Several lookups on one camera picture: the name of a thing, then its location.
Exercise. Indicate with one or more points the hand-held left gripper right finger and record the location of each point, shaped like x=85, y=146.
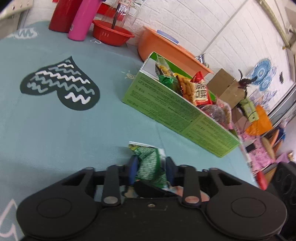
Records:
x=170, y=169

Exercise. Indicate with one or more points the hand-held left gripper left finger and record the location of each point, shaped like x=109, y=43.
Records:
x=133, y=166

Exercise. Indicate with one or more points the green white snack packet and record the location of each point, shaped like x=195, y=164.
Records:
x=150, y=162

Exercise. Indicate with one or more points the green cardboard box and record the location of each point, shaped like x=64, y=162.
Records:
x=173, y=111

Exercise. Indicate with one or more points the clear biscuit packet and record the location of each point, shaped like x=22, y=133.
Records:
x=185, y=88

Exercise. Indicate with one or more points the orange nut packet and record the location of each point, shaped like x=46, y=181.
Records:
x=200, y=90

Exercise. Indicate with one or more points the clear packet of yellow cakes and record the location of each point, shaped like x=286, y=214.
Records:
x=163, y=67

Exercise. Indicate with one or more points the teal printed tablecloth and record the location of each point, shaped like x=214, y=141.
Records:
x=69, y=139

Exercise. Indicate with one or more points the small cardboard box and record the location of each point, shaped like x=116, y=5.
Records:
x=239, y=119

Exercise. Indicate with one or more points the pink floral cloth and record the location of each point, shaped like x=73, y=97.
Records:
x=261, y=153

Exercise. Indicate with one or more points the red plastic object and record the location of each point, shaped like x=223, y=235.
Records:
x=262, y=180

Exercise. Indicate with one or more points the large cardboard box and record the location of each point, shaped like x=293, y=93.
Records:
x=224, y=88

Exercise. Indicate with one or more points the small light green box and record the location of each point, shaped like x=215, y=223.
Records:
x=251, y=111

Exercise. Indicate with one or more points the woven straw cushion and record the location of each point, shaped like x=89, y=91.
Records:
x=268, y=146

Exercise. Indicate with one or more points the orange plastic bag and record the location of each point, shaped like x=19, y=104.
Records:
x=261, y=125

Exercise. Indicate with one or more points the dark purple plant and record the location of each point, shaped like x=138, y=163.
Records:
x=245, y=83

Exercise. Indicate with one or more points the metal bowl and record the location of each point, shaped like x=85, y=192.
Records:
x=202, y=59

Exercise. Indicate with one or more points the black speaker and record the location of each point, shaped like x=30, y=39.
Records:
x=285, y=185

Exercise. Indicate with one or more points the purple plastic bin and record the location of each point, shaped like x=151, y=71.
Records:
x=286, y=158

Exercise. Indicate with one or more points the orange plastic basin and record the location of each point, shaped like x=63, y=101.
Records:
x=157, y=48

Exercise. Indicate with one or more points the blue lidded container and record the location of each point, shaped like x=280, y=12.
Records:
x=167, y=36

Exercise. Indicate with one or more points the red plastic basin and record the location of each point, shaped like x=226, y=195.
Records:
x=111, y=36

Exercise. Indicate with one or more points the sliding glass door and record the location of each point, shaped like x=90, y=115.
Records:
x=286, y=99

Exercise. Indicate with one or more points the dark stirring stick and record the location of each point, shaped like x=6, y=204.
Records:
x=115, y=16

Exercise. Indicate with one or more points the pink bottle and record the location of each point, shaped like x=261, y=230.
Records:
x=82, y=23

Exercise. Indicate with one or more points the clear glass pitcher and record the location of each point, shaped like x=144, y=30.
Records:
x=128, y=14

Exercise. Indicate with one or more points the red thermos jug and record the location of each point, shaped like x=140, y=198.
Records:
x=64, y=16

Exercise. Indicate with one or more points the white appliance with screen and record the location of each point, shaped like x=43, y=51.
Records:
x=13, y=9

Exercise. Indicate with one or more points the blue paper wall decoration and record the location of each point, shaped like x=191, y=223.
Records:
x=262, y=71

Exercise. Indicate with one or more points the black wall switch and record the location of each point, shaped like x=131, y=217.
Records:
x=281, y=77

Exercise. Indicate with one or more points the wrapped wall pipe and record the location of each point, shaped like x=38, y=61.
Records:
x=277, y=23

